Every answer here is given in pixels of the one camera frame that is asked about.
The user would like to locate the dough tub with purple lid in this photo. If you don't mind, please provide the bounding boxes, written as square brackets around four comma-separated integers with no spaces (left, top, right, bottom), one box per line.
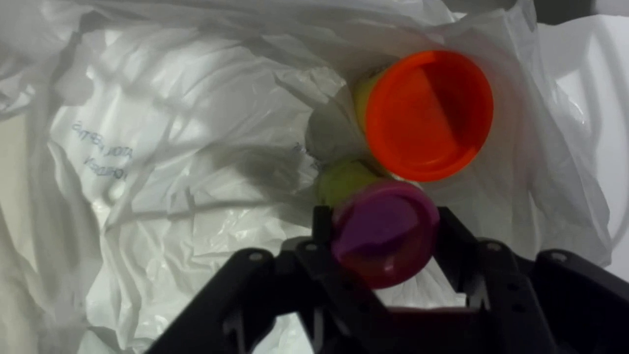
[312,159,442,291]

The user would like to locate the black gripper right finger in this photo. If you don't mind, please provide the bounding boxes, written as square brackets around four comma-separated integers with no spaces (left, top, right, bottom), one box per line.
[428,204,629,354]

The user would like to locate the white plastic bag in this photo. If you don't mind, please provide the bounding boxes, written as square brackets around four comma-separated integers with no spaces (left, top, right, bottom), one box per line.
[0,0,629,354]

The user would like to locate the dough tub with orange lid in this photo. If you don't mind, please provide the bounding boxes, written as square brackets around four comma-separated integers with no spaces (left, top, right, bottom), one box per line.
[351,49,497,185]

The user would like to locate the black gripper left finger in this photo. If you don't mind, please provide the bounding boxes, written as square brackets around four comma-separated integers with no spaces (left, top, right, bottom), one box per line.
[143,202,394,354]

